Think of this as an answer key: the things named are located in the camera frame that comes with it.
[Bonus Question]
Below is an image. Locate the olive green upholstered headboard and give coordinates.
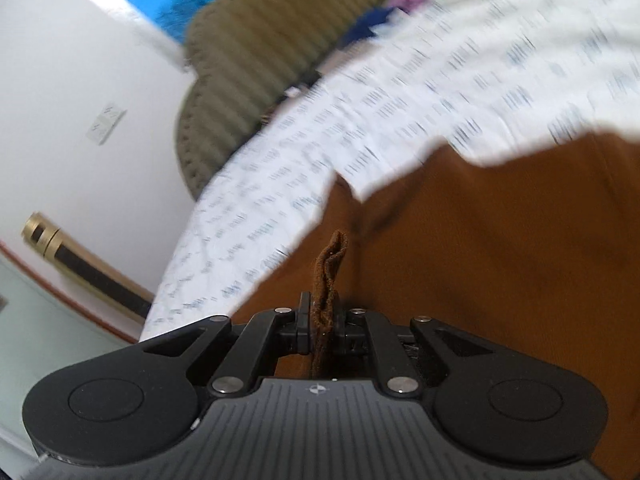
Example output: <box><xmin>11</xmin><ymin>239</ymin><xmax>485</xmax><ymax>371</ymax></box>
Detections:
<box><xmin>176</xmin><ymin>0</ymin><xmax>384</xmax><ymax>197</ymax></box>

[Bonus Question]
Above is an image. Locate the gold tower fan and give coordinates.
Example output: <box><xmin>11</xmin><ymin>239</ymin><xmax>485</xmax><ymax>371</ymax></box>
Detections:
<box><xmin>22</xmin><ymin>212</ymin><xmax>154</xmax><ymax>323</ymax></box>

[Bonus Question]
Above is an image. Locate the white double wall socket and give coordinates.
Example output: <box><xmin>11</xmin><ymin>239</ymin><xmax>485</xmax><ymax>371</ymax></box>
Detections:
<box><xmin>87</xmin><ymin>103</ymin><xmax>126</xmax><ymax>145</ymax></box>

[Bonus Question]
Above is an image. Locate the dark blue garment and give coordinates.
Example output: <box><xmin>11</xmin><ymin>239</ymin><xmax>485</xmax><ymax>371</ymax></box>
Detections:
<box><xmin>338</xmin><ymin>6</ymin><xmax>395</xmax><ymax>49</ymax></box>

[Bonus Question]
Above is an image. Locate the white bedsheet with blue script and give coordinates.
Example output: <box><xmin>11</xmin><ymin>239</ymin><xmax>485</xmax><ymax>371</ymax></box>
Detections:
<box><xmin>142</xmin><ymin>0</ymin><xmax>639</xmax><ymax>339</ymax></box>

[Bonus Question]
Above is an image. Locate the frosted glass door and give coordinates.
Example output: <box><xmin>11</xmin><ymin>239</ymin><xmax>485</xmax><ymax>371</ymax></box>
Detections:
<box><xmin>0</xmin><ymin>259</ymin><xmax>126</xmax><ymax>440</ymax></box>

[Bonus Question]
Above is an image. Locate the brown knit sweater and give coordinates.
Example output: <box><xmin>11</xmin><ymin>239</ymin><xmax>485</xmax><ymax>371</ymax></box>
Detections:
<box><xmin>233</xmin><ymin>133</ymin><xmax>639</xmax><ymax>479</ymax></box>

